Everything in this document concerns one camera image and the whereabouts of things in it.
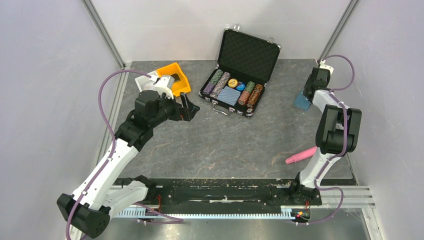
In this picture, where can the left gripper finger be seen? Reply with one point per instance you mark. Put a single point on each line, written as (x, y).
(192, 113)
(186, 105)

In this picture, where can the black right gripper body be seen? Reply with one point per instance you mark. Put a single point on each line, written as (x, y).
(309, 84)

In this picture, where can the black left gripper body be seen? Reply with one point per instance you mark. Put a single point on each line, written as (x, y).
(178, 113)

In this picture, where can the blue card holder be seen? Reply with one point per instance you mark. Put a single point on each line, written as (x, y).
(301, 101)

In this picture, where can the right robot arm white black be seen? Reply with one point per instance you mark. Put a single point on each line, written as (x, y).
(337, 134)

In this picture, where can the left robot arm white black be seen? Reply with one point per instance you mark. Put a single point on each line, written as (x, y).
(90, 207)

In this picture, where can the black card in yellow bin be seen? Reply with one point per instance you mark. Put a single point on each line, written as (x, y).
(176, 78)

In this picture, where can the blue playing card deck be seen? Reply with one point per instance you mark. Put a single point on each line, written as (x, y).
(229, 96)

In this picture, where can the yellow plastic bin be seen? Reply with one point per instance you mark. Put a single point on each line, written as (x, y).
(181, 82)

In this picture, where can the purple poker chip stack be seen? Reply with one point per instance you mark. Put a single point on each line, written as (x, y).
(209, 88)

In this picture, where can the green poker chip stack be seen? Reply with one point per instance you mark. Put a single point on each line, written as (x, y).
(216, 77)

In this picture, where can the white plastic bin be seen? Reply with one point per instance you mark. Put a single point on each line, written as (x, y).
(145, 83)

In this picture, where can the pink grey chip stack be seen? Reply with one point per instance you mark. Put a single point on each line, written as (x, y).
(220, 85)

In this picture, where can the yellow dealer button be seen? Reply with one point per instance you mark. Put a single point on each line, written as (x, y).
(232, 83)

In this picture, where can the blue round chip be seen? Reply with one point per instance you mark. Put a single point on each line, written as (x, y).
(240, 86)

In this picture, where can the red poker chip stack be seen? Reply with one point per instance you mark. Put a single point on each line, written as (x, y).
(243, 98)

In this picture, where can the brown orange chip stack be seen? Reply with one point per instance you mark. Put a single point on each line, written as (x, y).
(256, 92)

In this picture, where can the green red chip stack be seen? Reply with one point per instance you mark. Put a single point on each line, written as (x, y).
(249, 87)

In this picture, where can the pink cylindrical tube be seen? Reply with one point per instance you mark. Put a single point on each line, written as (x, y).
(301, 155)

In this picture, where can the black poker chip case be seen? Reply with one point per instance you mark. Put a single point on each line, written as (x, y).
(248, 59)

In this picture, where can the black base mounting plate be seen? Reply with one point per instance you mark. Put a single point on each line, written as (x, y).
(227, 195)

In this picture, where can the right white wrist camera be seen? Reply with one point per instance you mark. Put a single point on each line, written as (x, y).
(322, 65)

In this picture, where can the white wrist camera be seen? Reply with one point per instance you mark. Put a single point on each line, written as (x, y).
(163, 85)
(322, 65)

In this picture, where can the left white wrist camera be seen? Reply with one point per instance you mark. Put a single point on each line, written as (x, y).
(163, 85)

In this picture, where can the white slotted cable duct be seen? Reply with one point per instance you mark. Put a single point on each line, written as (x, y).
(141, 213)

